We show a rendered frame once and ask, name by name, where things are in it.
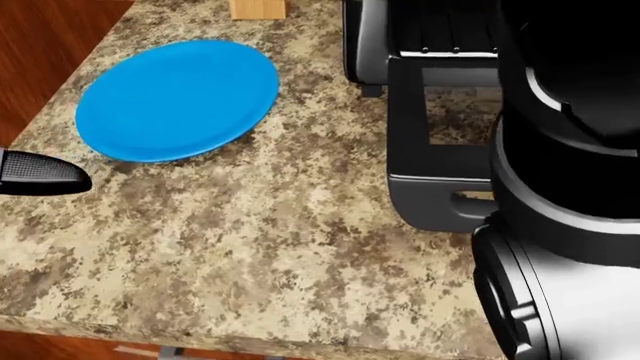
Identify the black appliance door frame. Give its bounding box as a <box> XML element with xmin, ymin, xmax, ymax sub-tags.
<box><xmin>386</xmin><ymin>55</ymin><xmax>503</xmax><ymax>234</ymax></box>

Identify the blue round plate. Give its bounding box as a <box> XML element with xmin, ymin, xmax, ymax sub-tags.
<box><xmin>74</xmin><ymin>39</ymin><xmax>281</xmax><ymax>165</ymax></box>

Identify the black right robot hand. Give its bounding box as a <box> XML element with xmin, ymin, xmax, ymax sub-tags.
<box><xmin>497</xmin><ymin>0</ymin><xmax>640</xmax><ymax>152</ymax></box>

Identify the light wooden block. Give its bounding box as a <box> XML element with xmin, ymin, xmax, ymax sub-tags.
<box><xmin>228</xmin><ymin>0</ymin><xmax>289</xmax><ymax>21</ymax></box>

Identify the black countertop appliance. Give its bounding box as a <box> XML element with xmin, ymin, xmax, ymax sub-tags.
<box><xmin>341</xmin><ymin>0</ymin><xmax>502</xmax><ymax>98</ymax></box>

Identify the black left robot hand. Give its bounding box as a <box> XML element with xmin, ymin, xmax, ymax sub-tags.
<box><xmin>0</xmin><ymin>147</ymin><xmax>94</xmax><ymax>197</ymax></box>

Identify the brown wooden base cabinet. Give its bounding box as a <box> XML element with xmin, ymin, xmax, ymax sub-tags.
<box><xmin>0</xmin><ymin>324</ymin><xmax>501</xmax><ymax>360</ymax></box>

